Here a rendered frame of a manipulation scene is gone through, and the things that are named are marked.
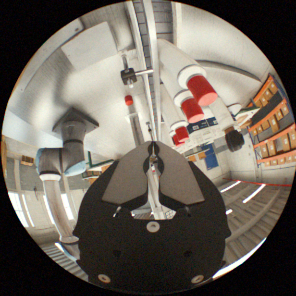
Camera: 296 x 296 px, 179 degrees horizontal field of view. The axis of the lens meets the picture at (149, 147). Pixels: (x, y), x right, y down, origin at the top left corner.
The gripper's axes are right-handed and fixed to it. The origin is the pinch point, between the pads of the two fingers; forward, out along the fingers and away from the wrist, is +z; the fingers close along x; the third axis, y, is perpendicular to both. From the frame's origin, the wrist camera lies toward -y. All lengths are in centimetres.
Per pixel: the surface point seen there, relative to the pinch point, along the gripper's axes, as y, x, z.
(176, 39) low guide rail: -19.3, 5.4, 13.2
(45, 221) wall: 338, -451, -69
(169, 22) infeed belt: -24.8, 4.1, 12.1
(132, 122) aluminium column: 12.2, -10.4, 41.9
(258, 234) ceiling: 198, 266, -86
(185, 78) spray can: -7.6, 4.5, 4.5
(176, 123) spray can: 3.5, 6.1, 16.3
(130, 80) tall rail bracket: -7.4, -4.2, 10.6
